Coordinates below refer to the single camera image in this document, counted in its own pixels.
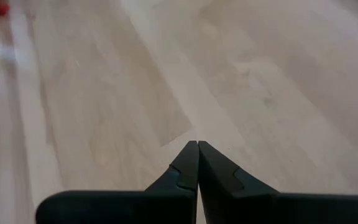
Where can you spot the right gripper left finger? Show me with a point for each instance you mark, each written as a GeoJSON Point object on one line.
{"type": "Point", "coordinates": [154, 205]}

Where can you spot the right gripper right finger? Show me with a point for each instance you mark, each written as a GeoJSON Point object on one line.
{"type": "Point", "coordinates": [244, 208]}

